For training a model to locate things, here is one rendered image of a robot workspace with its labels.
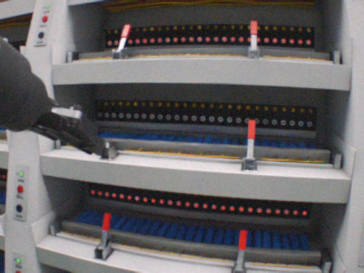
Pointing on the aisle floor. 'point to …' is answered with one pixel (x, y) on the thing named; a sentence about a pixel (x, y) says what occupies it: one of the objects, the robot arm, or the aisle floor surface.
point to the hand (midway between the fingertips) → (87, 142)
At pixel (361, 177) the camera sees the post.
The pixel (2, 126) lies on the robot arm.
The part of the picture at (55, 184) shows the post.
